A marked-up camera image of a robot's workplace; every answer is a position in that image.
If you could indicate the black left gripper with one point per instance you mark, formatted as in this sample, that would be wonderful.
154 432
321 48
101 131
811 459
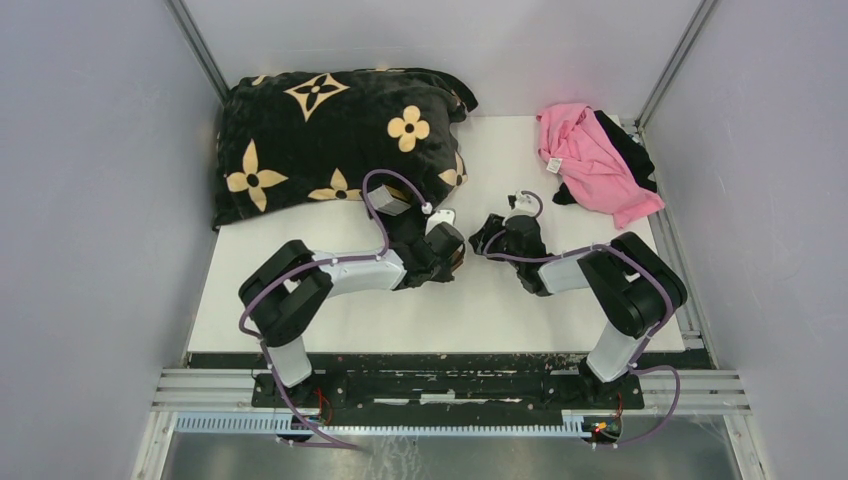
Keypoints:
445 273

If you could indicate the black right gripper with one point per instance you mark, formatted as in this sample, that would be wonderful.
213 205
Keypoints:
492 224

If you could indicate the brown leather card holder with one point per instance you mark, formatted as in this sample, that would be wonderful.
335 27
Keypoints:
456 263

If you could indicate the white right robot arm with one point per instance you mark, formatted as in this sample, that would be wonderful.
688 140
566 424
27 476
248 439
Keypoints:
636 290

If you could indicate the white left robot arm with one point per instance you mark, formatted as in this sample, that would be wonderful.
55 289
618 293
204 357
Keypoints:
284 295

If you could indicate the white card stack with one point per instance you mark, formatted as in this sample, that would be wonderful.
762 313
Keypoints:
388 200

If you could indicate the pink cloth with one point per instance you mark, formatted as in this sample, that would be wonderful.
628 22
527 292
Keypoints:
573 144

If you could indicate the black cloth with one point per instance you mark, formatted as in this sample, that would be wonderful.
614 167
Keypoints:
635 156

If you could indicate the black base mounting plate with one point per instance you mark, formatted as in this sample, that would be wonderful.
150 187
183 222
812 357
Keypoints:
468 390

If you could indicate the black floral plush pillow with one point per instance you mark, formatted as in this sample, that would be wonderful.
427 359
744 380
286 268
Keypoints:
303 137

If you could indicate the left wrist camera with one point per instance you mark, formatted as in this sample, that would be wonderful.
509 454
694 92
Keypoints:
438 217

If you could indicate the white slotted cable duct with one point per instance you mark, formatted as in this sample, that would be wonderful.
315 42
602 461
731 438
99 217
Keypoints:
286 424

